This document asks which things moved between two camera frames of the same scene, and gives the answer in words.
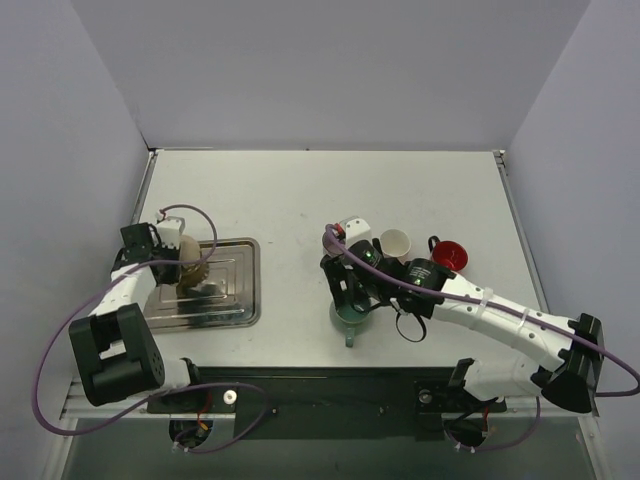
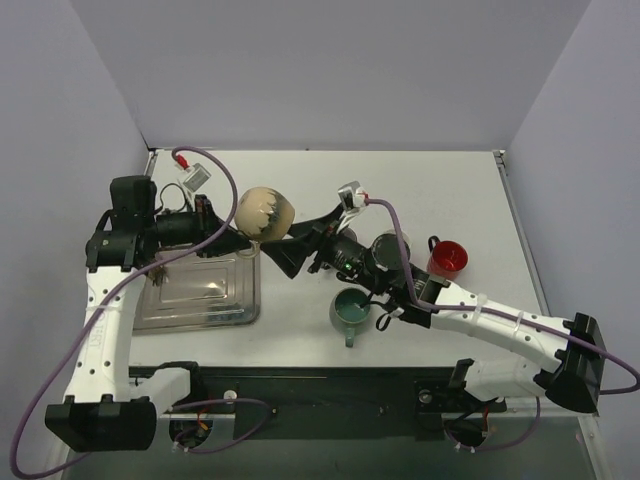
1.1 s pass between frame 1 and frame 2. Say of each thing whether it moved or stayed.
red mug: stayed
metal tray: stayed
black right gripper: moved
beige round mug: moved
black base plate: stayed
